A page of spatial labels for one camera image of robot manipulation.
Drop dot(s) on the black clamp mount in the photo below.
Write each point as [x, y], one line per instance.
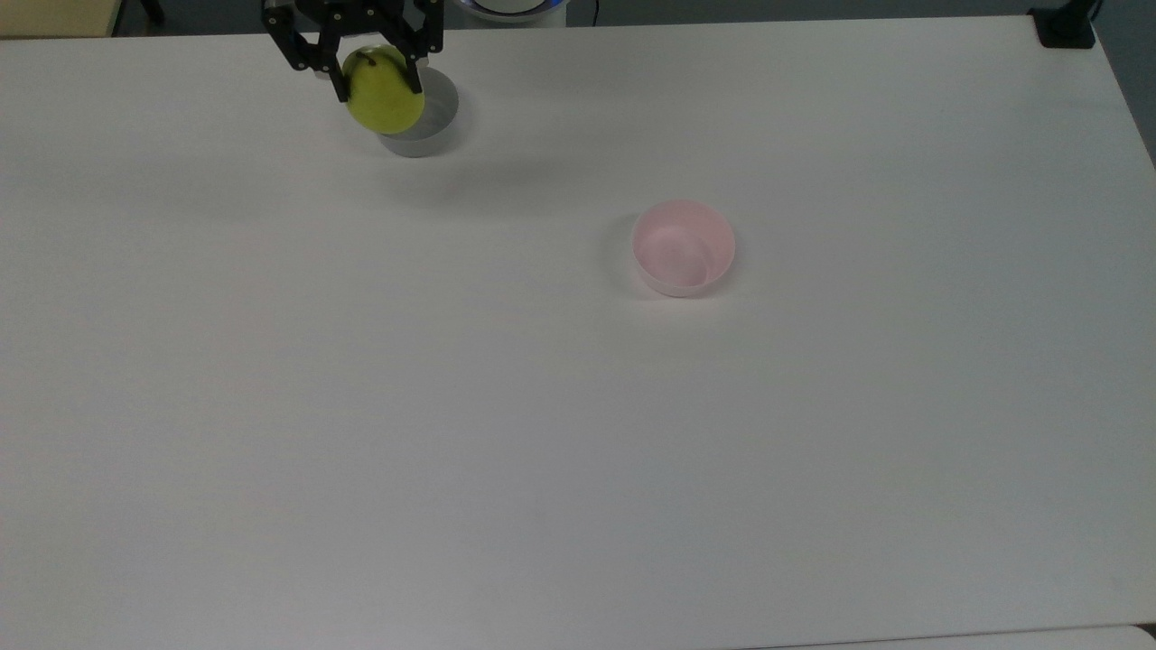
[1064, 29]

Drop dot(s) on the black chair leg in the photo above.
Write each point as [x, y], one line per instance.
[153, 11]

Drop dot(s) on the grey bowl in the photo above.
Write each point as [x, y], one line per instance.
[441, 113]

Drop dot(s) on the pink bowl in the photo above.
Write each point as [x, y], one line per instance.
[682, 248]

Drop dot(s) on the light wooden table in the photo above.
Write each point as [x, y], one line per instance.
[54, 16]

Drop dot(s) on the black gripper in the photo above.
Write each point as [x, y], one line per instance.
[361, 13]

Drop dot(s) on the green pear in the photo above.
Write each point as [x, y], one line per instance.
[386, 95]

